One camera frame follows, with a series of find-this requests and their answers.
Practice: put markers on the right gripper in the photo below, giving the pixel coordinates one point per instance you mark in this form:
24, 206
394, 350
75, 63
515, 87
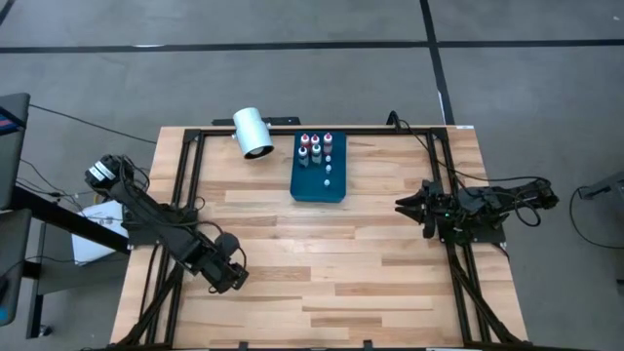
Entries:
451, 209

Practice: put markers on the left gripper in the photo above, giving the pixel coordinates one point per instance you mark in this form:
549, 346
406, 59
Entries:
217, 261

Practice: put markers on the pink-capped food coloring bottle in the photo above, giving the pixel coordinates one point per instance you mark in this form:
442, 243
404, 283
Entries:
327, 143

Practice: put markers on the green food coloring bottle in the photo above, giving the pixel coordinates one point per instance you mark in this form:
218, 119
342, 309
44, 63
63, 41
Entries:
316, 153

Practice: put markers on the red food coloring bottle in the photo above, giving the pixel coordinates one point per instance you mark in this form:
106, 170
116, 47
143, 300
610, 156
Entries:
315, 140

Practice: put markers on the black food coloring bottle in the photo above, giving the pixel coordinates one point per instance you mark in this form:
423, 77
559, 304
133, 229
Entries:
303, 156

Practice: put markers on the orange food coloring bottle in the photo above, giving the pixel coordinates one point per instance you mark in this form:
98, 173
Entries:
305, 140

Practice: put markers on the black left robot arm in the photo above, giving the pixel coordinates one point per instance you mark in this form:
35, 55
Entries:
161, 229

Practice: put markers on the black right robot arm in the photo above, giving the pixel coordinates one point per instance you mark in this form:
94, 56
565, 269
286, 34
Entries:
517, 197

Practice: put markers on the black table clamp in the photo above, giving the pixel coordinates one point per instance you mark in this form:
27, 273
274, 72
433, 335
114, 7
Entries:
243, 346
368, 345

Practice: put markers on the blue plastic bin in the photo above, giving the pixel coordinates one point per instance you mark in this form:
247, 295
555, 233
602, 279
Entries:
312, 187

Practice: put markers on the white paper box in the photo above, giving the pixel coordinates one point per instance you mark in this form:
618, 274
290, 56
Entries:
92, 248

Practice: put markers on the white desk lamp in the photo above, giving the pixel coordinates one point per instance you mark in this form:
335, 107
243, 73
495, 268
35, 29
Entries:
251, 129

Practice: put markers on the black power strip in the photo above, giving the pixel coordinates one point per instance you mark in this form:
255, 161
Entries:
287, 120

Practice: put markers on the black stand leg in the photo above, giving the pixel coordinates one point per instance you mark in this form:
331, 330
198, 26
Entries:
35, 302

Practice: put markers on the grey stand foot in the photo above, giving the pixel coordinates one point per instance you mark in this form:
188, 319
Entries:
602, 189

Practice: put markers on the black stand beam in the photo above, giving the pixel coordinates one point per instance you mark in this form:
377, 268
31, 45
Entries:
34, 206

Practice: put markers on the black monitor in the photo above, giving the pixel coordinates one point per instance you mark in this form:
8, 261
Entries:
14, 161
12, 263

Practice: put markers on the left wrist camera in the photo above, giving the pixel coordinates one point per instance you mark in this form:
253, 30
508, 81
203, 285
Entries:
235, 283

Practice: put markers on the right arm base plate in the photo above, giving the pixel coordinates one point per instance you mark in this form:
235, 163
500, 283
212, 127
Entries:
480, 238

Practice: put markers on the black aluminium table frame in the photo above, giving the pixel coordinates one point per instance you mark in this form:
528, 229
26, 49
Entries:
419, 129

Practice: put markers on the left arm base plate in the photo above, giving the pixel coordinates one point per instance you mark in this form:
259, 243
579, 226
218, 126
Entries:
136, 236

